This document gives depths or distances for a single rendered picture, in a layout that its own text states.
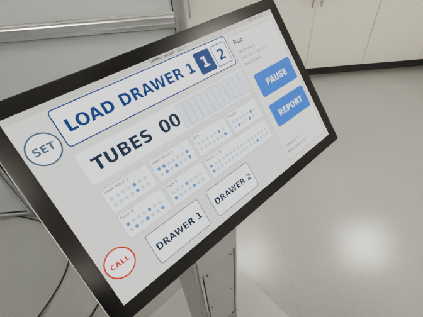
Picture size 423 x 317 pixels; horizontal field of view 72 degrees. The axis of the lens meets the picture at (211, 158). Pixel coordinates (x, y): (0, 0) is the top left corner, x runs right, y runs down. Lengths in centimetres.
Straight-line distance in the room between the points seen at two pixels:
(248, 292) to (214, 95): 109
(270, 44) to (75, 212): 43
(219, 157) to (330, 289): 116
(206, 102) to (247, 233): 120
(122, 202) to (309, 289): 121
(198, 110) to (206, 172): 10
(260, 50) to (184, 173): 27
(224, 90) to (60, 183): 28
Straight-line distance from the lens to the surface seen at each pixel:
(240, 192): 48
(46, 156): 40
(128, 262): 42
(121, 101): 42
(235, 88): 50
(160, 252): 43
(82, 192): 40
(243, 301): 141
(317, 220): 170
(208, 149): 45
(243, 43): 55
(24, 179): 40
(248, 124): 50
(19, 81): 139
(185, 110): 45
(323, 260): 159
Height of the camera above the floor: 136
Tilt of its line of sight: 44 degrees down
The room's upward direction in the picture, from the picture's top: 5 degrees counter-clockwise
